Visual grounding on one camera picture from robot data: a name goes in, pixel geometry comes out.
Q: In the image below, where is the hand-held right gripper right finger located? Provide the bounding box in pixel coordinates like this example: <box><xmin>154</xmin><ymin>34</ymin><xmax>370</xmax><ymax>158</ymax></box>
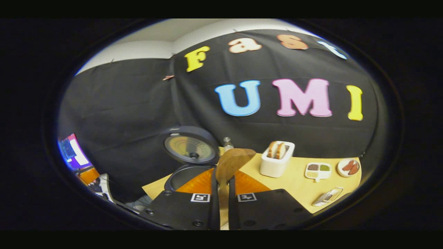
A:
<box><xmin>228</xmin><ymin>170</ymin><xmax>313</xmax><ymax>230</ymax></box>

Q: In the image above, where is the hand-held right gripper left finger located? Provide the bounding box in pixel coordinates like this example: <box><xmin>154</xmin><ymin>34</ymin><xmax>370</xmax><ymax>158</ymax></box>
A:
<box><xmin>140</xmin><ymin>168</ymin><xmax>221</xmax><ymax>230</ymax></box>

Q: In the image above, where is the wooden spoon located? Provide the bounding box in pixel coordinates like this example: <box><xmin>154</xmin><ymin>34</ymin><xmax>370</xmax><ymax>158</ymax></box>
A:
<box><xmin>215</xmin><ymin>148</ymin><xmax>257</xmax><ymax>230</ymax></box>

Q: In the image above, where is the dark grey rice cooker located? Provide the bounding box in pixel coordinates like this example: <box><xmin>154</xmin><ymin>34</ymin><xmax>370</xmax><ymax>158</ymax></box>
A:
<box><xmin>160</xmin><ymin>126</ymin><xmax>221</xmax><ymax>193</ymax></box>

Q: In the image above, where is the clear chopstick holder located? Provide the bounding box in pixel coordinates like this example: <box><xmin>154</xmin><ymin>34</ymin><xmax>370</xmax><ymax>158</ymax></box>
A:
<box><xmin>311</xmin><ymin>187</ymin><xmax>344</xmax><ymax>207</ymax></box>

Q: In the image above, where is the glowing computer monitor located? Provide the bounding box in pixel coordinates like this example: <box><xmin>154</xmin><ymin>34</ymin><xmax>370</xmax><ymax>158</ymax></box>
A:
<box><xmin>58</xmin><ymin>133</ymin><xmax>93</xmax><ymax>170</ymax></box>

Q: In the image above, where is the white toaster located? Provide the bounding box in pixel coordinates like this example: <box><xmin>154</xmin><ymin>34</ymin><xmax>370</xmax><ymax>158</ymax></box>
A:
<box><xmin>260</xmin><ymin>141</ymin><xmax>296</xmax><ymax>178</ymax></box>

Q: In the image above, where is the black backdrop cloth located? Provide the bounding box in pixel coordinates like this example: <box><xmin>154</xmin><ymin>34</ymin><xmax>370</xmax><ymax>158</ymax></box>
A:
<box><xmin>57</xmin><ymin>29</ymin><xmax>388</xmax><ymax>204</ymax></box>

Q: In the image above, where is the white divided bean dish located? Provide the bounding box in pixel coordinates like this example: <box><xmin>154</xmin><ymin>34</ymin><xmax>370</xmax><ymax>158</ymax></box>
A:
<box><xmin>305</xmin><ymin>163</ymin><xmax>332</xmax><ymax>183</ymax></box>

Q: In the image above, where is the white plate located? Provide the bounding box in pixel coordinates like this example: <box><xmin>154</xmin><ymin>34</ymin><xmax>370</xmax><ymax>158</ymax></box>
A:
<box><xmin>337</xmin><ymin>158</ymin><xmax>361</xmax><ymax>177</ymax></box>

